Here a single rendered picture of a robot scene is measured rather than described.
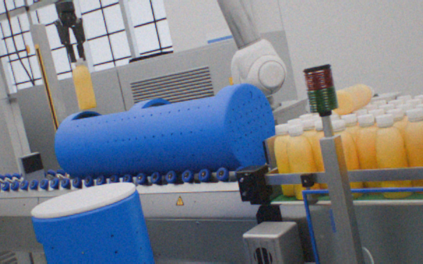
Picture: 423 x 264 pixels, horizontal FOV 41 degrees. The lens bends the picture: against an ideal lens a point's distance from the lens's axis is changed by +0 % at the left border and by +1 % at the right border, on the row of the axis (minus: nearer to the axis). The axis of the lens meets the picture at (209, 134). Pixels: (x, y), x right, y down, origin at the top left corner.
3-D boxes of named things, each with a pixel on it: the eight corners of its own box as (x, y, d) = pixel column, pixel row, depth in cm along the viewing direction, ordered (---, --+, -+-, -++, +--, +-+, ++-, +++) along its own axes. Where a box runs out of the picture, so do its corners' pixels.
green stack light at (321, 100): (318, 109, 130) (314, 88, 129) (344, 105, 126) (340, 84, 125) (305, 114, 125) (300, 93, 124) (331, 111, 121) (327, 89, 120)
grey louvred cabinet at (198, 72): (98, 238, 510) (61, 82, 493) (324, 234, 395) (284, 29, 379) (54, 262, 465) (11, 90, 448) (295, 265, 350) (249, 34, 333)
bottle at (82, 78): (89, 108, 223) (80, 62, 221) (75, 110, 227) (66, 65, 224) (101, 105, 230) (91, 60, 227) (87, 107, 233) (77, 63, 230)
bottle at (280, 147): (278, 196, 163) (266, 134, 160) (291, 189, 168) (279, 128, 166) (298, 196, 158) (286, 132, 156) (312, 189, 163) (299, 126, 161)
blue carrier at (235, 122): (115, 166, 250) (96, 105, 245) (284, 153, 195) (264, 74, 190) (66, 190, 229) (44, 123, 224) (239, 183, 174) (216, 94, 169)
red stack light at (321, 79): (314, 88, 129) (311, 70, 129) (340, 84, 125) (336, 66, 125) (300, 92, 124) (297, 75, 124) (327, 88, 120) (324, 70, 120)
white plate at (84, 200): (128, 177, 167) (129, 181, 167) (33, 201, 160) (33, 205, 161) (142, 192, 140) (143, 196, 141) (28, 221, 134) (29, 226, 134)
